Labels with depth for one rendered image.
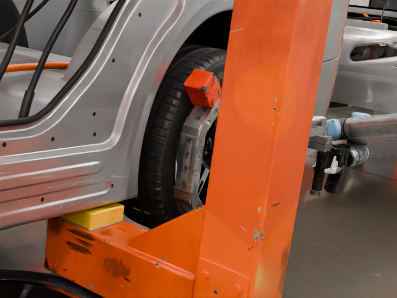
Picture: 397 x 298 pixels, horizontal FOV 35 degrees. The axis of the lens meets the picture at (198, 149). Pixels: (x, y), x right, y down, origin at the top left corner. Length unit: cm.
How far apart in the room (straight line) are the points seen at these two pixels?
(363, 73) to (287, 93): 310
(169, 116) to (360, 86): 271
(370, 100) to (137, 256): 307
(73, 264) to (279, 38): 87
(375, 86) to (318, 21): 304
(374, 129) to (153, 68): 79
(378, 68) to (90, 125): 300
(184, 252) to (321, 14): 64
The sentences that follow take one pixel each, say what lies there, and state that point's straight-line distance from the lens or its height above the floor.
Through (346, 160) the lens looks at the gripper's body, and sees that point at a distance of 226.
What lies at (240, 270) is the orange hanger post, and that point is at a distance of 146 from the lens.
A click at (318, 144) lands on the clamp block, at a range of 212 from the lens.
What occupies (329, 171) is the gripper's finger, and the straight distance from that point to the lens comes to 215.
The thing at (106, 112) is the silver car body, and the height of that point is 100.
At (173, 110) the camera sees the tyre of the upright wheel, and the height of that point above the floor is 100.
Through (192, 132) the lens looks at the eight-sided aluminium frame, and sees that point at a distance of 187.
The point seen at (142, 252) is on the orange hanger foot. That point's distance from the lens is 165.
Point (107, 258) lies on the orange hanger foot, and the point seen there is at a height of 63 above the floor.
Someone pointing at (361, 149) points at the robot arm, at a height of 88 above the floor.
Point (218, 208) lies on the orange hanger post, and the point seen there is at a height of 87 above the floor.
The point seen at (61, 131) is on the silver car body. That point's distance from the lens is 162.
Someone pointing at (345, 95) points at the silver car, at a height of 85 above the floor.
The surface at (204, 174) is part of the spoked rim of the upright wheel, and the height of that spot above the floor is 77.
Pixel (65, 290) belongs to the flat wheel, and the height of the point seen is 50.
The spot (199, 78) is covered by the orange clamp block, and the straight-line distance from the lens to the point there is 186.
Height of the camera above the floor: 131
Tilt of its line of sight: 13 degrees down
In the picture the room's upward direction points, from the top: 8 degrees clockwise
